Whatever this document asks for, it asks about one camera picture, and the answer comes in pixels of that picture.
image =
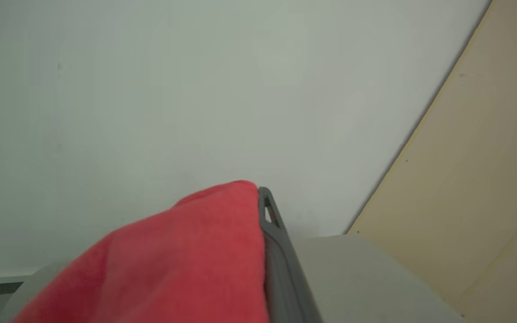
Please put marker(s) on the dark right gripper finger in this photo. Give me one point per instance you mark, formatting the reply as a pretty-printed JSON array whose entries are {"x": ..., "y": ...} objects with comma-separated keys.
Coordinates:
[{"x": 285, "y": 278}]

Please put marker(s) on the red and white garment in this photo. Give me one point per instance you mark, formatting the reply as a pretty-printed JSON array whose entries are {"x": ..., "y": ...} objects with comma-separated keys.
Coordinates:
[{"x": 186, "y": 260}]

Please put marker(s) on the grey fabric sofa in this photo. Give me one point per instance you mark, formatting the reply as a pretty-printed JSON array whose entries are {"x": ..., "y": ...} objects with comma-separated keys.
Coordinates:
[{"x": 357, "y": 278}]

